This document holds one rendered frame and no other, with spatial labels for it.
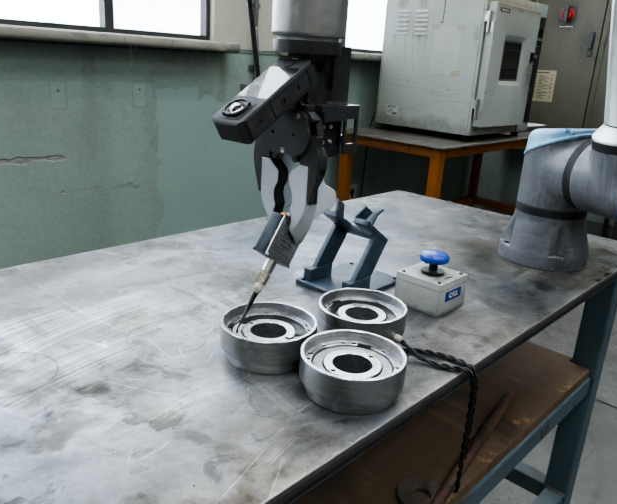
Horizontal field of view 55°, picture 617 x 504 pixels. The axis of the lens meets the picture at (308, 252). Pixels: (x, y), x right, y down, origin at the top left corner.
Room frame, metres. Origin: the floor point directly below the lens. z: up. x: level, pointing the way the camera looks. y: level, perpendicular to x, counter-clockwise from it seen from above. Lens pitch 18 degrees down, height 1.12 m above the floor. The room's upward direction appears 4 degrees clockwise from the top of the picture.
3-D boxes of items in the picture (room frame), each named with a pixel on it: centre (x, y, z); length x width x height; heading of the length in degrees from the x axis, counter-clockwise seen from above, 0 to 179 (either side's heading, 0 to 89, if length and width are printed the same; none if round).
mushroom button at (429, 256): (0.77, -0.17, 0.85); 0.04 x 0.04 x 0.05
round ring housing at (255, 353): (0.59, 0.04, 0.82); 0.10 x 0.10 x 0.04
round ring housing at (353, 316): (0.65, -0.07, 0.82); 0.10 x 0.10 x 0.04
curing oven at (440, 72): (3.16, -0.73, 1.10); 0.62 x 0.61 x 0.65; 138
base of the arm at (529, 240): (1.02, -0.42, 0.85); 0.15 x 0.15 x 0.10
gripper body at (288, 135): (0.65, 0.01, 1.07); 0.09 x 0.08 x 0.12; 139
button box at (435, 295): (0.77, -0.18, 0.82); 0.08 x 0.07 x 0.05; 138
